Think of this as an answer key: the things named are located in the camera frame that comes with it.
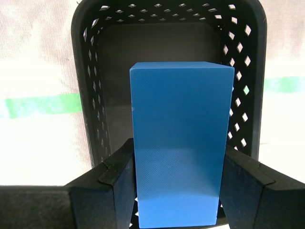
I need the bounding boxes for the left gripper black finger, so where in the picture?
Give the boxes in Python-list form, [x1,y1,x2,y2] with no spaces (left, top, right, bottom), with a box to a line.
[0,138,137,229]
[219,145,305,229]

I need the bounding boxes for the blue rectangular block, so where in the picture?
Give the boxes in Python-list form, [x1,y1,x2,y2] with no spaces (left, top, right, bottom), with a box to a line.
[129,61,235,229]

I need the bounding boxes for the black perforated plastic basket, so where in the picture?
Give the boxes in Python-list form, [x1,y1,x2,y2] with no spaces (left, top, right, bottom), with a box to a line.
[71,0,269,229]

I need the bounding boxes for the long green tape strip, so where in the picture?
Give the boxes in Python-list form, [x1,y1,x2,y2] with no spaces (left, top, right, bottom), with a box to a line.
[0,76,305,119]

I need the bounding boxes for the white table cloth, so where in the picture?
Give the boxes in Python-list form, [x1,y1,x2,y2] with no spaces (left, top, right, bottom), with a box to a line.
[0,0,305,186]

